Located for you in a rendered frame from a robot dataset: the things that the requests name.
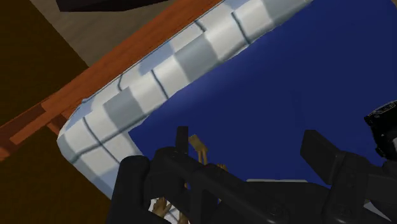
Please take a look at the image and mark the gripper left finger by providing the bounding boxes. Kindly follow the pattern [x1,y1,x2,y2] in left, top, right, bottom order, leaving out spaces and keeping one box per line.
[106,125,249,224]

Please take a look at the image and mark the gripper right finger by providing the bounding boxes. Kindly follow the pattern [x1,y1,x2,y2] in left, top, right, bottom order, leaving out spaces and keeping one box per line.
[300,129,397,224]

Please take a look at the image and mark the tan figure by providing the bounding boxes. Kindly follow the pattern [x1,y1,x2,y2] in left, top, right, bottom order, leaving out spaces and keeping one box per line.
[150,134,229,224]

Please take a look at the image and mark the black round object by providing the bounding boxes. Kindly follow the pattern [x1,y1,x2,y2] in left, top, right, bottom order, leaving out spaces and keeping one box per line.
[363,100,397,161]

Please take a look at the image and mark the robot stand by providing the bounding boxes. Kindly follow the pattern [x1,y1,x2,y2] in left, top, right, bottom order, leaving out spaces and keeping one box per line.
[55,0,171,13]

